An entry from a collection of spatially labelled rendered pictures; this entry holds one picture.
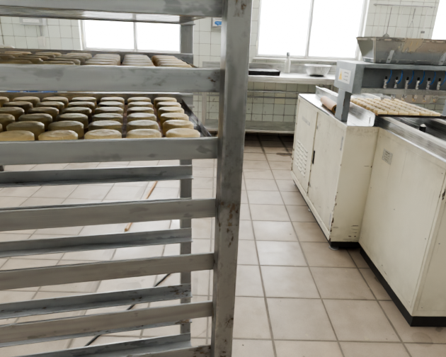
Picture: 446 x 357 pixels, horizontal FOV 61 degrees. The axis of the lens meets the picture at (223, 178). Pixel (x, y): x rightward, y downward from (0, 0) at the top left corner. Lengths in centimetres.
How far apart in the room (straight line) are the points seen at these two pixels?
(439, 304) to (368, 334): 36
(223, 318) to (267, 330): 131
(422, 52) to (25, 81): 219
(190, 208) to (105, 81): 20
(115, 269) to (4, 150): 22
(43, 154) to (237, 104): 25
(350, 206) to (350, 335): 82
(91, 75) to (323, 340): 167
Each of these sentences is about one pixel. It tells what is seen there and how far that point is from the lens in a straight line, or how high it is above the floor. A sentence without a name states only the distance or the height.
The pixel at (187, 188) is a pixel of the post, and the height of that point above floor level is 91.
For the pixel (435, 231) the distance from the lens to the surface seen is 188.
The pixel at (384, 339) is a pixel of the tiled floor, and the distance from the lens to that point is 204.
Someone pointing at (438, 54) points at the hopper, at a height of 124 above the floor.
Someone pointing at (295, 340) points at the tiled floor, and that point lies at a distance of 191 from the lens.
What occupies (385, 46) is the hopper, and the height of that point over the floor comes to 127.
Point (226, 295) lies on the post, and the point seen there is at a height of 92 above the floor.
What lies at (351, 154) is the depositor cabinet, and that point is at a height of 67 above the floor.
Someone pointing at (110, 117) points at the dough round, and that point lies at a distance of 67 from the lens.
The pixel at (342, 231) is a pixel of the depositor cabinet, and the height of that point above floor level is 16.
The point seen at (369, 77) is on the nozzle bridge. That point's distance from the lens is 237.
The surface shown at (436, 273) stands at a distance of 200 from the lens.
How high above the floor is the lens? 128
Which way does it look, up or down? 20 degrees down
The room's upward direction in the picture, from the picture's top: 2 degrees clockwise
